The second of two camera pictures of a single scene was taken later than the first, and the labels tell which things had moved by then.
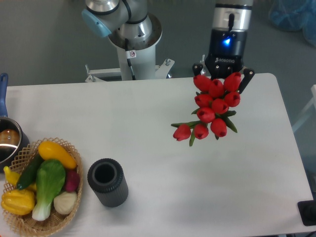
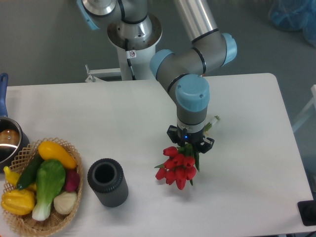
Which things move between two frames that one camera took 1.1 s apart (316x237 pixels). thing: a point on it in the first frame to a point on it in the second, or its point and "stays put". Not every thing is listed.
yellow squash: x=49 y=150 stays put
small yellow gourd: x=11 y=177 stays put
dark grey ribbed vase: x=106 y=177 stays put
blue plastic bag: x=294 y=15 stays put
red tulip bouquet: x=215 y=99 to x=181 y=163
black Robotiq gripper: x=227 y=51 to x=183 y=137
